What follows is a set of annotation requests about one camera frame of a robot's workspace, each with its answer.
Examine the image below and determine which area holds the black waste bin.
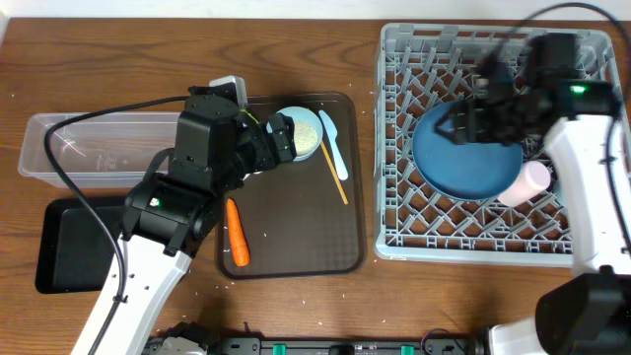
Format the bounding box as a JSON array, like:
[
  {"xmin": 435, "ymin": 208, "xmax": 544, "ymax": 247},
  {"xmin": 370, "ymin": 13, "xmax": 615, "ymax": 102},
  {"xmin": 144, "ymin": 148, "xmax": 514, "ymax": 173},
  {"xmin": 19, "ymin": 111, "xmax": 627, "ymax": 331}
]
[{"xmin": 35, "ymin": 198, "xmax": 113, "ymax": 294}]

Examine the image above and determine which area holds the wooden chopstick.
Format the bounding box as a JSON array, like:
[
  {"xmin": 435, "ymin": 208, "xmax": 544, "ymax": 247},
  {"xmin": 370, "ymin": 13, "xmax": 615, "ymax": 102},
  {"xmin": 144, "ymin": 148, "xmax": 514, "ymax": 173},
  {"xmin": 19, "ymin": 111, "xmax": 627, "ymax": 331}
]
[{"xmin": 320, "ymin": 141, "xmax": 349, "ymax": 205}]

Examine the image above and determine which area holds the brown serving tray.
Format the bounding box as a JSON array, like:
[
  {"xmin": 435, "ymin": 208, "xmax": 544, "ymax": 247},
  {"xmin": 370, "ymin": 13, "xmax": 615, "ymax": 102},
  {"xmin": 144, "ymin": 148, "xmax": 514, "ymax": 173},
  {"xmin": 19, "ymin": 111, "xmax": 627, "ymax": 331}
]
[{"xmin": 215, "ymin": 93, "xmax": 367, "ymax": 280}]

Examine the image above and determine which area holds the light blue bowl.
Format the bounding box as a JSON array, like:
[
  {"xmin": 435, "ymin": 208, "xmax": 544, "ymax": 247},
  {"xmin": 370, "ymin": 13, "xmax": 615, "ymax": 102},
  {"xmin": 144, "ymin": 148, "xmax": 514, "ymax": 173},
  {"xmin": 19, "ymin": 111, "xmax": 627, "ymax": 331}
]
[{"xmin": 278, "ymin": 106, "xmax": 323, "ymax": 162}]

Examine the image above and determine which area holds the pink cup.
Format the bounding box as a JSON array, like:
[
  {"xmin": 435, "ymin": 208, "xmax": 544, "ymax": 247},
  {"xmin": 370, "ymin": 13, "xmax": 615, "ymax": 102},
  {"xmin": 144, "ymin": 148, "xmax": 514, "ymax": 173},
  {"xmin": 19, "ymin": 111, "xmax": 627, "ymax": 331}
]
[{"xmin": 498, "ymin": 161, "xmax": 551, "ymax": 207}]

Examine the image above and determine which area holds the dark blue plate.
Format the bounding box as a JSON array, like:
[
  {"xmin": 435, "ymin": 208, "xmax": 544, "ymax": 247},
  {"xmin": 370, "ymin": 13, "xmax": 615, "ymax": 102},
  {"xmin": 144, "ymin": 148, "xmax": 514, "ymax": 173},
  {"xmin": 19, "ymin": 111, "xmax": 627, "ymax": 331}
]
[{"xmin": 412, "ymin": 103, "xmax": 523, "ymax": 201}]

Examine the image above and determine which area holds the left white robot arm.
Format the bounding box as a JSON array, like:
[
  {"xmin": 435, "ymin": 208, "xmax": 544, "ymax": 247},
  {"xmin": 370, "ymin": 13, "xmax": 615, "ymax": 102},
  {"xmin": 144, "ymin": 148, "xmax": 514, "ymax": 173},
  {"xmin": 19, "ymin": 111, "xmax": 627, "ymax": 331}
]
[{"xmin": 73, "ymin": 87, "xmax": 296, "ymax": 354}]

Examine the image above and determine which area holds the grey dishwasher rack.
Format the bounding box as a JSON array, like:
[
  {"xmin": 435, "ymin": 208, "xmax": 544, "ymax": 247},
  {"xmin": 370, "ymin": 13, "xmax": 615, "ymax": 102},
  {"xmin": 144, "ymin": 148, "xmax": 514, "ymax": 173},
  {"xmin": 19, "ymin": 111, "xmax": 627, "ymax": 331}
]
[{"xmin": 374, "ymin": 24, "xmax": 630, "ymax": 274}]

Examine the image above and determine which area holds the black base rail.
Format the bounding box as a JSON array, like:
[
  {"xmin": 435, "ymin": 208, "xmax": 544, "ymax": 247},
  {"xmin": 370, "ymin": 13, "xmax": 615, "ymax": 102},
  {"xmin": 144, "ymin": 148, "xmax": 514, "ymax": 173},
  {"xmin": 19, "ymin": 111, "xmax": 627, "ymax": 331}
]
[{"xmin": 141, "ymin": 322, "xmax": 490, "ymax": 355}]

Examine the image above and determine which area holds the light blue plastic knife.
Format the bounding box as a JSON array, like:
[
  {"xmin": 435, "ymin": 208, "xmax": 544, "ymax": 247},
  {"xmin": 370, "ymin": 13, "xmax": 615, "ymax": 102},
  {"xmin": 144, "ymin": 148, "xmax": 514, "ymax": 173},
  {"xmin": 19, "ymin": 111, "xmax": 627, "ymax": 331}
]
[{"xmin": 318, "ymin": 110, "xmax": 349, "ymax": 180}]

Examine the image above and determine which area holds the orange carrot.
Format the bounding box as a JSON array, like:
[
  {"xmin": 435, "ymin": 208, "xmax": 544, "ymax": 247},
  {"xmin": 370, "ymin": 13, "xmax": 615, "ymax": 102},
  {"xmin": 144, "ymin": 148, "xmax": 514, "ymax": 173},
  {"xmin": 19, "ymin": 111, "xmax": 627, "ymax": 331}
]
[{"xmin": 226, "ymin": 198, "xmax": 250, "ymax": 267}]

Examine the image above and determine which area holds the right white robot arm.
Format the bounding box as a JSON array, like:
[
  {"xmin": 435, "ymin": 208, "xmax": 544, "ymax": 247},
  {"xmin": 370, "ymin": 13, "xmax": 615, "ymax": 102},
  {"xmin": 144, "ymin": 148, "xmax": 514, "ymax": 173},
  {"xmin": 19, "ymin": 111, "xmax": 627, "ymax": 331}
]
[{"xmin": 444, "ymin": 33, "xmax": 630, "ymax": 354}]

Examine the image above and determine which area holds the light blue cup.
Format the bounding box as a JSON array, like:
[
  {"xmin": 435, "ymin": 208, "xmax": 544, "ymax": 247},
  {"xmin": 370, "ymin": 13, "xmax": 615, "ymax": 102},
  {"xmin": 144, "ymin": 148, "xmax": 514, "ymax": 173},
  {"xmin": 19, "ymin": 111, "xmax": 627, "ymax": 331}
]
[{"xmin": 552, "ymin": 180, "xmax": 563, "ymax": 196}]

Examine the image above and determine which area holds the clear plastic bin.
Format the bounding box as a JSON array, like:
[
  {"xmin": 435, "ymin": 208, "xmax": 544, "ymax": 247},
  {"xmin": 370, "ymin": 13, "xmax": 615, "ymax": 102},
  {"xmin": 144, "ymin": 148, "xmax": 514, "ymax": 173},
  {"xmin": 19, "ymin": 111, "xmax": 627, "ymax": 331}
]
[{"xmin": 18, "ymin": 111, "xmax": 178, "ymax": 188}]

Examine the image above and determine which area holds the cooked white rice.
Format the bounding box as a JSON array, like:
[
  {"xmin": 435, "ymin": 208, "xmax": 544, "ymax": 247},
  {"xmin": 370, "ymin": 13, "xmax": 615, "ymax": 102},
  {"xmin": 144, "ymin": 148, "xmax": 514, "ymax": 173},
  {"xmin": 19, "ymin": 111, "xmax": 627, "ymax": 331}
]
[{"xmin": 294, "ymin": 121, "xmax": 318, "ymax": 157}]

